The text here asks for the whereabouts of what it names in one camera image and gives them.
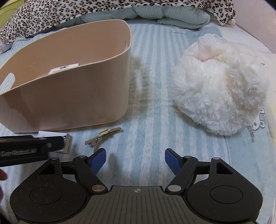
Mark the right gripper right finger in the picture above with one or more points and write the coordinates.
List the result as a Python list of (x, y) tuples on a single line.
[(185, 170)]

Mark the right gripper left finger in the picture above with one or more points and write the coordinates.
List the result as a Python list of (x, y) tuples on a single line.
[(85, 171)]

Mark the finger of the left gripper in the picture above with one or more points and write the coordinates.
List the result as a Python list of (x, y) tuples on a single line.
[(55, 143)]

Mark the white box with blue circle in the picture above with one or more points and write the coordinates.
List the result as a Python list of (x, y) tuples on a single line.
[(64, 140)]

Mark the blue white floral box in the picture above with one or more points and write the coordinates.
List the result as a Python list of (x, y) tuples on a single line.
[(62, 68)]

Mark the beige hair clip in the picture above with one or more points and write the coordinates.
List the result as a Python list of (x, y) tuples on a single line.
[(95, 142)]

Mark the blue striped bed sheet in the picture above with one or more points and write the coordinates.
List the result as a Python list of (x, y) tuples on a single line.
[(153, 122)]

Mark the beige plastic storage basket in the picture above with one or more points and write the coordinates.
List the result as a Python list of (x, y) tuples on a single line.
[(94, 93)]

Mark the white fluffy plush toy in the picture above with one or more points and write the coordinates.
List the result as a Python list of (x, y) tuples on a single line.
[(221, 85)]

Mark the leopard print blanket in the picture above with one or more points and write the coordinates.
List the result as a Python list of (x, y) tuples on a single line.
[(36, 16)]

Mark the light green quilted comforter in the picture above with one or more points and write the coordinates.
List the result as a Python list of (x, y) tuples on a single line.
[(183, 17)]

